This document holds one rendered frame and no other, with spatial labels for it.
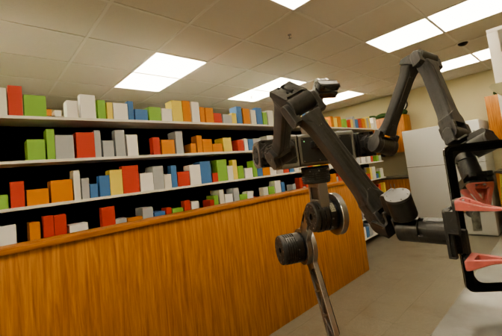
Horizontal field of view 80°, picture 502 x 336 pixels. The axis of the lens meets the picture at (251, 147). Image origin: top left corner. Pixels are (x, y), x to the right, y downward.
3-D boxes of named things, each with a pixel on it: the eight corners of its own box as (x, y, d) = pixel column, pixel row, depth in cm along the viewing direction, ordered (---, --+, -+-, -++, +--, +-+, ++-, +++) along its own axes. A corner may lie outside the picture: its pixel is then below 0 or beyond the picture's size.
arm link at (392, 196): (395, 213, 81) (372, 231, 79) (381, 177, 78) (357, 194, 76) (436, 228, 70) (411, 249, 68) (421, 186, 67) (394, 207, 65)
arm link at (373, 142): (419, 57, 131) (400, 50, 129) (443, 54, 118) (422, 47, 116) (384, 154, 139) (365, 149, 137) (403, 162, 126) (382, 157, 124)
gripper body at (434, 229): (451, 210, 62) (412, 209, 67) (459, 260, 61) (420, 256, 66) (459, 205, 66) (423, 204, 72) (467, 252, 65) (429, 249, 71)
